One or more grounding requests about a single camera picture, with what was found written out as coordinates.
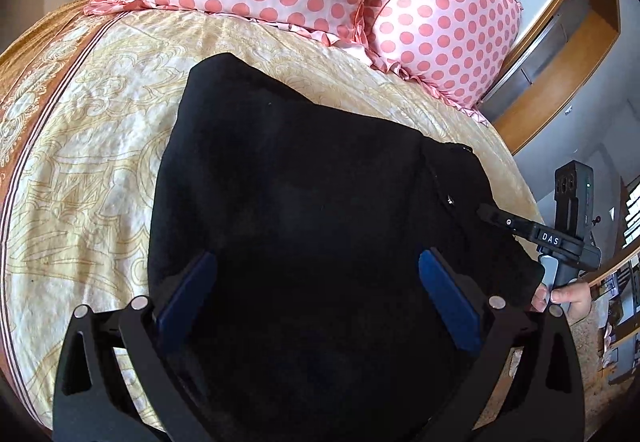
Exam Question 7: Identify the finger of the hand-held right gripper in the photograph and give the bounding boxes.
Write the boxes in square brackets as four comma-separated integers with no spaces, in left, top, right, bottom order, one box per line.
[476,203,540,243]

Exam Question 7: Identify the person's right hand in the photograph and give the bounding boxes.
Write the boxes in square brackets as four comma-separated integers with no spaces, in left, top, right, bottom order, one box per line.
[531,282,594,323]

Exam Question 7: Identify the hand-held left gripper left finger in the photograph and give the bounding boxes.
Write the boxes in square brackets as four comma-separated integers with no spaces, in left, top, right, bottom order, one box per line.
[52,251,221,442]

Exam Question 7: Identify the black pants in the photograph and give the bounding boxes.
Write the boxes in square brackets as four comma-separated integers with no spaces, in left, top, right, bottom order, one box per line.
[147,52,547,442]

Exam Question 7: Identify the cluttered wooden shelf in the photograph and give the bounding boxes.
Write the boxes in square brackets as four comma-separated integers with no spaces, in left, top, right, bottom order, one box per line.
[586,174,640,375]

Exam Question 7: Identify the yellow patterned bedspread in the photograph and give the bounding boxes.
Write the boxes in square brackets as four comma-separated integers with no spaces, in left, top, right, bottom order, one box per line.
[0,0,621,442]

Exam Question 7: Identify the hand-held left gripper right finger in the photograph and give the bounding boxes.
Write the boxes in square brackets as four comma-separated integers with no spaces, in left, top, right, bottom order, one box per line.
[419,248,586,442]

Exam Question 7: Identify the wooden headboard shelf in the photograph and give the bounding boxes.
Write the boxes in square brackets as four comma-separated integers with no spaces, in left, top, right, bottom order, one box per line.
[481,0,622,155]

